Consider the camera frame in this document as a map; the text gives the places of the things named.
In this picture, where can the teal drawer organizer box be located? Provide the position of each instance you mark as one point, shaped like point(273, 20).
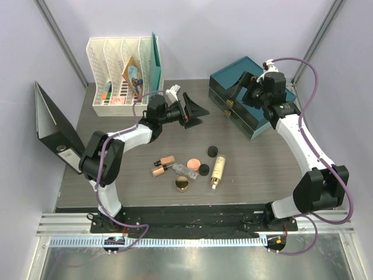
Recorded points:
point(284, 103)

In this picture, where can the gold lidded cream jar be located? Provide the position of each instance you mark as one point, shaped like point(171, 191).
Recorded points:
point(181, 183)

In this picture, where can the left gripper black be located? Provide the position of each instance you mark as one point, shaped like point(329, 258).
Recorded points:
point(191, 110)

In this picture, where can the black lever arch binder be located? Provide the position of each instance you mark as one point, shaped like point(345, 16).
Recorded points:
point(56, 132)

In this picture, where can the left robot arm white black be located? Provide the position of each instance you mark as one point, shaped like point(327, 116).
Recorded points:
point(102, 158)

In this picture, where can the gold spray bottle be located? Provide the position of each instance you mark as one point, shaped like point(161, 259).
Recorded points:
point(217, 171)

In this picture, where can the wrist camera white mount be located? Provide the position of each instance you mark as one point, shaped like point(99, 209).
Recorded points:
point(269, 66)
point(172, 92)

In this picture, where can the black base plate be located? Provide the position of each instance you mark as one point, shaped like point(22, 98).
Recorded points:
point(203, 221)

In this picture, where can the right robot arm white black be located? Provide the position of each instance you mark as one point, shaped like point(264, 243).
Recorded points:
point(322, 186)

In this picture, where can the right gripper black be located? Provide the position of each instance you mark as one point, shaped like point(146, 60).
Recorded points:
point(246, 79)

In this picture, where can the black round cap upper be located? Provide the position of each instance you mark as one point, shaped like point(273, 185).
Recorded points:
point(212, 151)

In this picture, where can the aluminium rail frame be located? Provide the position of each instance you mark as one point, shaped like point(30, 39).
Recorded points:
point(76, 230)

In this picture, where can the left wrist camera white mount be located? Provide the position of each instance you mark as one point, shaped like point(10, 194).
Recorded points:
point(172, 92)

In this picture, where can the illustrated picture book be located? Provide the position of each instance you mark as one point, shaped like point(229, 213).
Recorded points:
point(133, 75)

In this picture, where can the teal folder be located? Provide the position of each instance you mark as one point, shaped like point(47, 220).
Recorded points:
point(155, 66)

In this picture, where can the green orange highlighter markers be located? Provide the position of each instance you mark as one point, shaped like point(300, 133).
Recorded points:
point(106, 94)

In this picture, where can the black round cap lower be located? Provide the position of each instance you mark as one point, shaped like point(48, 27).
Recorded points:
point(204, 170)

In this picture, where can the clear plastic bottle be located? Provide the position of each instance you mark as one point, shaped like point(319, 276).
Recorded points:
point(184, 171)

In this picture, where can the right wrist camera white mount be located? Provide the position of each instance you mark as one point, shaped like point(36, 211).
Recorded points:
point(269, 66)

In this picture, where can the black round cap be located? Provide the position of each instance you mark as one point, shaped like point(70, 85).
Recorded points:
point(204, 170)
point(212, 151)

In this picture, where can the pink sticky note pad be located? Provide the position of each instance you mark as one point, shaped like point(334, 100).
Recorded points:
point(118, 100)

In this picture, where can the white mesh file organizer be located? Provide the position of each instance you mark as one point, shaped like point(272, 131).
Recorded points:
point(107, 57)

